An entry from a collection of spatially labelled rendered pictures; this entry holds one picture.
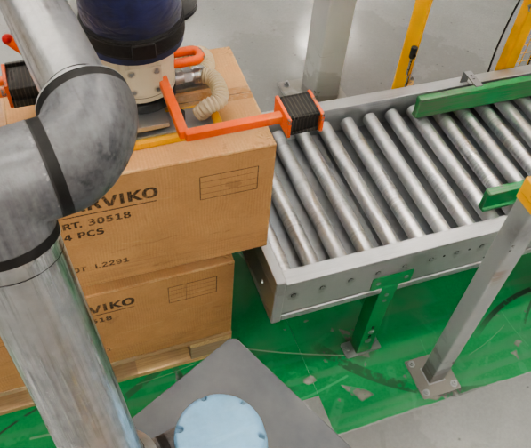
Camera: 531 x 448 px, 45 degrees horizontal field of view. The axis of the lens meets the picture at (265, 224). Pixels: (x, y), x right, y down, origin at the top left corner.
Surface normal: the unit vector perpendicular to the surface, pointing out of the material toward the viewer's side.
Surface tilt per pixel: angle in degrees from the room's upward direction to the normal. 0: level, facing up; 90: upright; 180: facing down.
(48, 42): 20
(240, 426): 3
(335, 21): 90
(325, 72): 90
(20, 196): 66
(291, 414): 0
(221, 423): 4
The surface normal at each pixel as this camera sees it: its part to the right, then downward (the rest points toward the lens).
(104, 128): 0.68, -0.18
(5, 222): 0.51, 0.47
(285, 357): 0.07, -0.63
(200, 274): 0.33, 0.74
